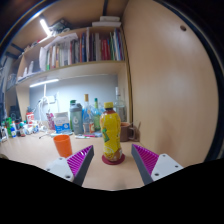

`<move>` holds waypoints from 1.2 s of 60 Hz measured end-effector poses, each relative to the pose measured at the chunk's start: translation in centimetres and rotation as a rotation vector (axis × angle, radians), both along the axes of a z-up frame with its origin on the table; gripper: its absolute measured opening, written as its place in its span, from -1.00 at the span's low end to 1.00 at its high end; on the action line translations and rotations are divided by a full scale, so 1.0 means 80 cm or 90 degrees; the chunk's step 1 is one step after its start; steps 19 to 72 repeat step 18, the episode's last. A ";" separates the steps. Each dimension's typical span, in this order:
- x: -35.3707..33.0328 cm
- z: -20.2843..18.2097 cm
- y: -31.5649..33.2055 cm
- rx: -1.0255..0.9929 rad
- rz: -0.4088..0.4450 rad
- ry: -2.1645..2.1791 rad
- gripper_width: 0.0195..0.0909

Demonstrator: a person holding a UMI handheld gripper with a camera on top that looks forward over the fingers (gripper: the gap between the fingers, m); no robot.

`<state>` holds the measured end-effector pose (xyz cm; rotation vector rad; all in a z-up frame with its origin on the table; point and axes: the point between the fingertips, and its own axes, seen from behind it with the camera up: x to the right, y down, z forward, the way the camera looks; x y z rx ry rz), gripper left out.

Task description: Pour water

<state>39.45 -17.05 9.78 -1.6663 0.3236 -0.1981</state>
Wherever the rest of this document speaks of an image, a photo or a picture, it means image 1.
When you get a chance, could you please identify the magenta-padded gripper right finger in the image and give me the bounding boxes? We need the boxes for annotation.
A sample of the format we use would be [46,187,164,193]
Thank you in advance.
[130,143,184,186]

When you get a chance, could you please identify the grey shaker bottle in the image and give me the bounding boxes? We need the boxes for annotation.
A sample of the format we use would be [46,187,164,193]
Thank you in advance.
[69,103,84,135]

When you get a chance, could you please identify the ceiling light tube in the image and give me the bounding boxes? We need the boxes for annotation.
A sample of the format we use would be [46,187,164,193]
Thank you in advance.
[39,18,53,37]

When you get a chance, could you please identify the orange plastic cup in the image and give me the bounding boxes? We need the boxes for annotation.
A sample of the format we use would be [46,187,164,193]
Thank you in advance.
[53,134,73,159]

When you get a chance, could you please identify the white bottle with blue label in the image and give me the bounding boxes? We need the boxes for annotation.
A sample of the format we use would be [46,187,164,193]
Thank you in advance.
[9,120,18,138]

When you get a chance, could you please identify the pink pouch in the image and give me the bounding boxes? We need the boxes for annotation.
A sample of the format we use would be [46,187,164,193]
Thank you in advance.
[45,112,56,131]

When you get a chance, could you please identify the white desk lamp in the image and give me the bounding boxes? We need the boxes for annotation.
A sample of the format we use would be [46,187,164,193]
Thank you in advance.
[29,78,60,111]

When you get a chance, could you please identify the wooden shelf unit with books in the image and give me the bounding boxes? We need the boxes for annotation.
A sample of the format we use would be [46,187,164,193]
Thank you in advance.
[14,14,133,124]

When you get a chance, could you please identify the clear bottle with yellow cap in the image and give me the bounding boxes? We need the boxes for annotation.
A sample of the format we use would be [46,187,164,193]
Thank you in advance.
[82,93,96,135]

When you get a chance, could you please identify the clear glass liquor bottle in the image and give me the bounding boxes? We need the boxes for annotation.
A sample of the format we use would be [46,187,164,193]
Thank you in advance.
[114,87,128,123]

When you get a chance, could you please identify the green glass bottle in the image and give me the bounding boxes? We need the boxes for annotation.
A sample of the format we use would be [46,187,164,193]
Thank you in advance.
[92,97,102,132]

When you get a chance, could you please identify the red and white canister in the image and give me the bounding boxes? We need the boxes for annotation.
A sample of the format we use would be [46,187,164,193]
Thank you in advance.
[26,112,35,126]

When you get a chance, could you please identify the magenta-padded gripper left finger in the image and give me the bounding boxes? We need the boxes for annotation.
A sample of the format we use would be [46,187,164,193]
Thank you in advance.
[44,144,95,187]

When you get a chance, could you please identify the brown ceramic mug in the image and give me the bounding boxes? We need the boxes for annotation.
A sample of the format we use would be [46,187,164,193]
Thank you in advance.
[119,121,139,143]

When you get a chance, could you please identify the yellow juice bottle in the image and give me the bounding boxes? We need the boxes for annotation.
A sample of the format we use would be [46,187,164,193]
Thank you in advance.
[99,101,122,163]

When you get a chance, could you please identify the blue and white tissue box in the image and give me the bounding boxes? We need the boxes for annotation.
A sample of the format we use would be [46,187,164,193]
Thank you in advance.
[53,111,71,134]

